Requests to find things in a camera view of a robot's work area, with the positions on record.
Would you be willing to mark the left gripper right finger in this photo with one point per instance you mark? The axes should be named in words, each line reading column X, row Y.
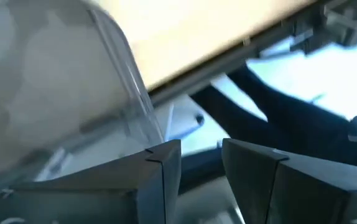
column 290, row 193

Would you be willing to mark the clear plastic basket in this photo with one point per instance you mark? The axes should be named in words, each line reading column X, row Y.
column 57, row 77

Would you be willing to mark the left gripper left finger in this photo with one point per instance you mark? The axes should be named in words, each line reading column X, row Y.
column 128, row 189

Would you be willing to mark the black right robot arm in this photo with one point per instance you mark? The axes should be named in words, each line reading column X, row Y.
column 290, row 124

